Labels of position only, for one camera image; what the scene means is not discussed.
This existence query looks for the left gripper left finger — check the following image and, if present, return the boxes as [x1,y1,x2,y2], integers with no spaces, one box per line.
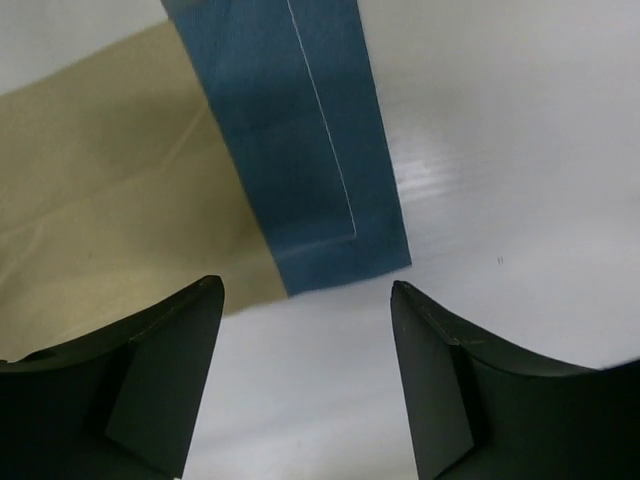
[1,275,224,479]

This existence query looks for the blue beige checked pillowcase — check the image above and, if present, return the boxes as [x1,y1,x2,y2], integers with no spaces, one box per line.
[1,1,411,361]

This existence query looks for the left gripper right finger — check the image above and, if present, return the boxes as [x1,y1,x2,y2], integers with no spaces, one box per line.
[390,281,639,479]

